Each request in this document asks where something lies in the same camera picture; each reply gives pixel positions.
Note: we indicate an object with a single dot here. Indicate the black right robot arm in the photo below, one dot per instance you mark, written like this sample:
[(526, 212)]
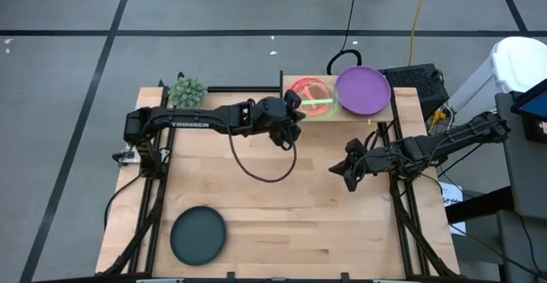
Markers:
[(448, 139)]

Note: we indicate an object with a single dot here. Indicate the black perforated computer box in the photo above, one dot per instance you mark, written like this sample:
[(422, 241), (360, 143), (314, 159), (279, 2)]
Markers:
[(414, 82)]

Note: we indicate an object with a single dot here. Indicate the purple plate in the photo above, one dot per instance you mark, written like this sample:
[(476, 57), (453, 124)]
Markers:
[(363, 90)]

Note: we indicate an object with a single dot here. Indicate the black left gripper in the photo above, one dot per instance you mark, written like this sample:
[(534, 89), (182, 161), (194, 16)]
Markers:
[(269, 114)]

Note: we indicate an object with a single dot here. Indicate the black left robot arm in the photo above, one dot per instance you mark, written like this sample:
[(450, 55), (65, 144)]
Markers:
[(188, 118)]

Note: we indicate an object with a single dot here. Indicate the white lined bin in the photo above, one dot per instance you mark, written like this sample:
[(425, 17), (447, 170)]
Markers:
[(519, 60)]

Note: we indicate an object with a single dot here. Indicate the dark grey plate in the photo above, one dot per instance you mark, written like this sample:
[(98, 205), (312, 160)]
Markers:
[(198, 236)]

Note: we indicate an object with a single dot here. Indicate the black tablet with blue screen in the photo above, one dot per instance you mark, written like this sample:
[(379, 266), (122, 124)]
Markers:
[(536, 122)]

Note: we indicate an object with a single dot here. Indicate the silver aluminium strip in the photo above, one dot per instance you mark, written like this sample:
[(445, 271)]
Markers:
[(160, 280), (391, 280)]

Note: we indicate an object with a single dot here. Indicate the green succulent in white pot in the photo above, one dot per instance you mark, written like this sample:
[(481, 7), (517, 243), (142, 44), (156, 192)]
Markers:
[(187, 92)]

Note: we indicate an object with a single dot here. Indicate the white paper sheet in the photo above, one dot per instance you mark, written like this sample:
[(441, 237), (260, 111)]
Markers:
[(452, 191)]

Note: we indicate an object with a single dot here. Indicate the grey desk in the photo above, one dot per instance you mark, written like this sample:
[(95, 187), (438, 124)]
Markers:
[(527, 176)]

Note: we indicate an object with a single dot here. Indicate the red translucent plate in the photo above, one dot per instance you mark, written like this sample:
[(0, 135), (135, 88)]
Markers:
[(314, 90)]

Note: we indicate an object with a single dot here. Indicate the black table clamp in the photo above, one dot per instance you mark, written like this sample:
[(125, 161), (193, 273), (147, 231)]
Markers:
[(231, 277), (344, 277)]

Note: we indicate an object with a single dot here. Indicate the black aluminium rig frame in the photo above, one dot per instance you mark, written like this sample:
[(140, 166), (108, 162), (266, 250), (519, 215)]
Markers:
[(248, 89)]

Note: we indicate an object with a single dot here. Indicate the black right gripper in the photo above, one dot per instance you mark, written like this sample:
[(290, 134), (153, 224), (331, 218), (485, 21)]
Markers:
[(372, 163)]

